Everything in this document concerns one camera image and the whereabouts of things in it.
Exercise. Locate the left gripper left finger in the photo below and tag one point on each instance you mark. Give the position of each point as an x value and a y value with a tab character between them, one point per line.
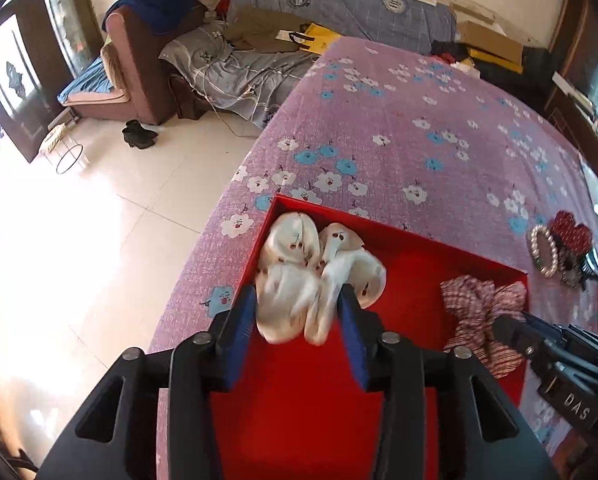
113	435

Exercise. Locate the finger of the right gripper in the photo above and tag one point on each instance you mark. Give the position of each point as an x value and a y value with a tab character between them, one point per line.
525	336

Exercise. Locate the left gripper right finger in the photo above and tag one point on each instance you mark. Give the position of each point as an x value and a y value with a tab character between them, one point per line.
443	416

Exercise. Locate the red white plaid scrunchie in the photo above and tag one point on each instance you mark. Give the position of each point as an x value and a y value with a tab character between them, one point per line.
476	305

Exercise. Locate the leopard print scrunchie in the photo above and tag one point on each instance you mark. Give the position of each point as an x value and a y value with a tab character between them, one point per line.
570	268

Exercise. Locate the red dotted scrunchie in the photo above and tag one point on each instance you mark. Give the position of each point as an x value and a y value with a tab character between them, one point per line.
576	237

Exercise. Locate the white cherry print scrunchie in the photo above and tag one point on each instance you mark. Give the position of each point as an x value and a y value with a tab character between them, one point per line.
301	271

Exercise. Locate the red tray box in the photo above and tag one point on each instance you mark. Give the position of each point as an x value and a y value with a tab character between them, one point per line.
380	399

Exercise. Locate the pink floral bedspread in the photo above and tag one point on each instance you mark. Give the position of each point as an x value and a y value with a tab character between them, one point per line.
433	169

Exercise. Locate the yellow flat box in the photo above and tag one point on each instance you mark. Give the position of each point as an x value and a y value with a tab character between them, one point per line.
480	55

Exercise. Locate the black shoes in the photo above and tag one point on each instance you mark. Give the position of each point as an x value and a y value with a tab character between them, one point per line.
136	136

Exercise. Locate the cardboard box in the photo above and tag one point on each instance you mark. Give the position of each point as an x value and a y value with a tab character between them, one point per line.
487	40

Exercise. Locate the brown armchair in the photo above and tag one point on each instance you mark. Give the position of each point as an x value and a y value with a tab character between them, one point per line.
146	95

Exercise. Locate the grey bedsheet on sofa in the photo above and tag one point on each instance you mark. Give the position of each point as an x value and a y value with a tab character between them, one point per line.
250	84

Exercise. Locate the yellow paper bag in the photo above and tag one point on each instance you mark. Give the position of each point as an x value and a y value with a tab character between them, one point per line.
316	39

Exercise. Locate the blue grey folded quilt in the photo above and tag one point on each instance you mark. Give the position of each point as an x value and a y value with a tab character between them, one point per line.
405	24

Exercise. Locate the blue cloth on armchair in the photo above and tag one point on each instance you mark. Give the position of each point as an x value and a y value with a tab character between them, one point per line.
161	16

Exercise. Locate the wooden bed frame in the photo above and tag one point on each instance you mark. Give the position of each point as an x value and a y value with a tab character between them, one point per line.
573	102

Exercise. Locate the wire stool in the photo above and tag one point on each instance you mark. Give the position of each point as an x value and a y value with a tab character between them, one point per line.
65	154

